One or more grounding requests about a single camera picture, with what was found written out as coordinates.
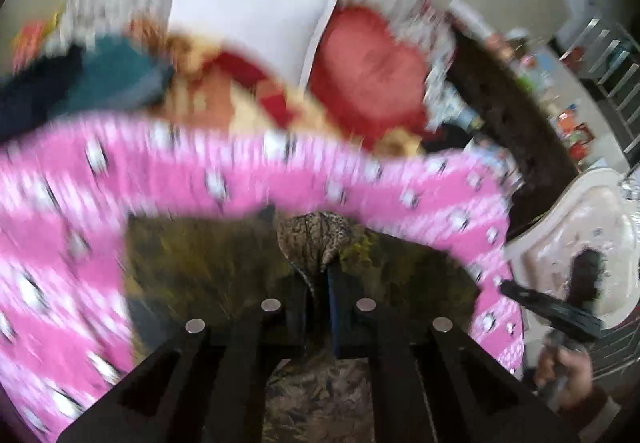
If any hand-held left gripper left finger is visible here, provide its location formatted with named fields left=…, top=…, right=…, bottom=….
left=57, top=270, right=312, bottom=443

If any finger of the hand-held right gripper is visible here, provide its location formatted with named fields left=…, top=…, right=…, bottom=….
left=500, top=279, right=552, bottom=319

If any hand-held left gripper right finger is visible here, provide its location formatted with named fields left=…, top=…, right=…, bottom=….
left=326, top=265, right=581, bottom=443

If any olive leopard print small garment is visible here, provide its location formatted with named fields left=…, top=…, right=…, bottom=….
left=125, top=210, right=483, bottom=443

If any person's right forearm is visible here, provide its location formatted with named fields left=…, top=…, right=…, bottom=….
left=560, top=385, right=633, bottom=443

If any person's right hand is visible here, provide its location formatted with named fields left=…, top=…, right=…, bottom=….
left=534, top=345, right=597, bottom=411

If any white ornate chair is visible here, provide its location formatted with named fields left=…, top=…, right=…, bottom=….
left=502, top=167, right=640, bottom=329

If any pink printed blanket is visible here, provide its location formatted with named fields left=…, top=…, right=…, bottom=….
left=0, top=116, right=526, bottom=439

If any dark brown headboard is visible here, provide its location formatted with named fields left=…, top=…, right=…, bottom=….
left=447, top=30, right=581, bottom=239

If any red and yellow cloth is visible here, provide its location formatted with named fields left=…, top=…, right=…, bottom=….
left=130, top=18, right=421, bottom=159

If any red heart pillow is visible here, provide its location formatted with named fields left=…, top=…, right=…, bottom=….
left=307, top=6, right=436, bottom=136

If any white metal rack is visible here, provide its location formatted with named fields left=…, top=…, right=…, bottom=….
left=557, top=16, right=640, bottom=124

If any teal cloth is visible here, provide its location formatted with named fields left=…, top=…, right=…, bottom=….
left=60, top=36, right=173, bottom=119

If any white pillow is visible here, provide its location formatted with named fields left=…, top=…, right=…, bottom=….
left=167, top=0, right=341, bottom=86

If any dark navy cloth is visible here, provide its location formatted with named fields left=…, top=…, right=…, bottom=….
left=0, top=46, right=88, bottom=141

